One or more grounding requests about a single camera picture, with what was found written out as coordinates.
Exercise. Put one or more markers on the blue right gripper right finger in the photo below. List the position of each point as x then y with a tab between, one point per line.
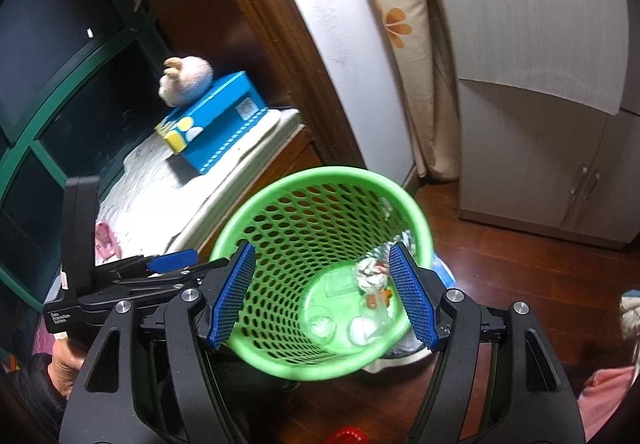
419	292

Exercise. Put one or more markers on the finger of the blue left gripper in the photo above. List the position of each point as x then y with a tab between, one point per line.
172	261

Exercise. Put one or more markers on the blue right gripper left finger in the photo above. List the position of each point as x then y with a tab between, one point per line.
231	294

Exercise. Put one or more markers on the clear cup with orange residue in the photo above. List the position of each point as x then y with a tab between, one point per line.
375	305

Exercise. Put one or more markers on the pink snack bag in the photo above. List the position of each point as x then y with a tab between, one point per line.
106	246

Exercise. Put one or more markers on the red white wrapper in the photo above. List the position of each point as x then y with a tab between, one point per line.
371	275

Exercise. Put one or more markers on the clear plastic clamshell box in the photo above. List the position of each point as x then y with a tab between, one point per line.
340	284

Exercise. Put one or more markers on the person left hand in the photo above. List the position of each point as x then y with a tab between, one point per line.
65	365

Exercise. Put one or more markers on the white quilted mattress pad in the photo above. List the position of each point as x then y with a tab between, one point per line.
160	204

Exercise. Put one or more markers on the green plastic mesh basket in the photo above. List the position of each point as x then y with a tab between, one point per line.
301	227

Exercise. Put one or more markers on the black jacket left sleeve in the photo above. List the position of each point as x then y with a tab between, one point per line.
30	401

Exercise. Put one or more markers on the blue yellow tissue box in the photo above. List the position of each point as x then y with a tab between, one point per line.
203	132

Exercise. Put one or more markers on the beige plush toy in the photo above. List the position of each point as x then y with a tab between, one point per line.
185	80

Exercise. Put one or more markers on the white wardrobe cabinet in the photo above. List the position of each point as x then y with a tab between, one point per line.
548	94

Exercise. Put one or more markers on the floral beige curtain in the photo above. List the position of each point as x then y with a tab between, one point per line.
419	41

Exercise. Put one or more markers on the green window frame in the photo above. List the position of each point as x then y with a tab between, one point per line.
78	82

